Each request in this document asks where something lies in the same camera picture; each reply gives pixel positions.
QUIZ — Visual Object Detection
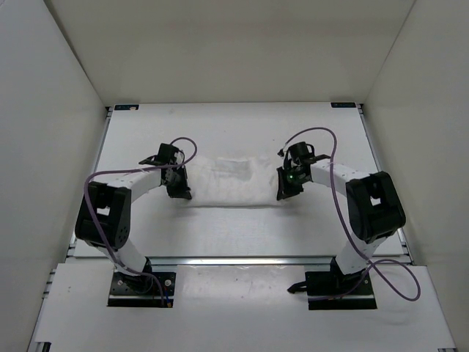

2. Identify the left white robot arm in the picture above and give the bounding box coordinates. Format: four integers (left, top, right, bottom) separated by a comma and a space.
75, 142, 195, 292

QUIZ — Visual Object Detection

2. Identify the left blue corner label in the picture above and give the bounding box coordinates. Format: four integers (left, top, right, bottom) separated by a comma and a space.
114, 104, 139, 111

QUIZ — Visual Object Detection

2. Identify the white pleated skirt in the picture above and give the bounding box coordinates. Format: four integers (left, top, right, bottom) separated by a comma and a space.
186, 155, 281, 208

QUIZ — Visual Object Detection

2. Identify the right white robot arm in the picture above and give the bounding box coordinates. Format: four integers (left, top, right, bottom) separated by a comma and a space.
276, 142, 406, 298

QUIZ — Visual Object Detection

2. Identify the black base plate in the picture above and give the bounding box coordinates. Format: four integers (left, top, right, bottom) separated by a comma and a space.
305, 271, 377, 311
107, 270, 177, 309

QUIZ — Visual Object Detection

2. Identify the blue corner label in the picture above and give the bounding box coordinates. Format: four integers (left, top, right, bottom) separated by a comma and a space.
114, 104, 139, 111
330, 102, 356, 109

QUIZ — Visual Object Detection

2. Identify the aluminium rail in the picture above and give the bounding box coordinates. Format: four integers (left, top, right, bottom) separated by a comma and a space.
150, 256, 332, 266

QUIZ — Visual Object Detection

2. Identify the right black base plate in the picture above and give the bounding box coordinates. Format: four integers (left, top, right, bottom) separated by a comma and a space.
305, 271, 377, 311

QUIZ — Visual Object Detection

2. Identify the right blue corner label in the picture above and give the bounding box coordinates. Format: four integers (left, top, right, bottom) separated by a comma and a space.
330, 102, 356, 109

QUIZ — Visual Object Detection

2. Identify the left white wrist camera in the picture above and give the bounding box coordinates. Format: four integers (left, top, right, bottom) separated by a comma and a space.
174, 150, 185, 164

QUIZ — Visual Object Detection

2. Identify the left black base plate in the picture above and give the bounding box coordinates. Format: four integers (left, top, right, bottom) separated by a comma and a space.
107, 270, 177, 309

